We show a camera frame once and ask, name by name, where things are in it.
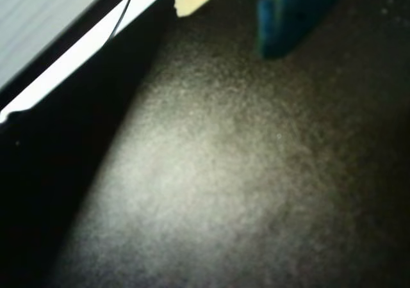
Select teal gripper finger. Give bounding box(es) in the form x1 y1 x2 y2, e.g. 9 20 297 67
256 0 350 60

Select thin grey wire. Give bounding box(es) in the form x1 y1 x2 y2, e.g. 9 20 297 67
107 0 170 41

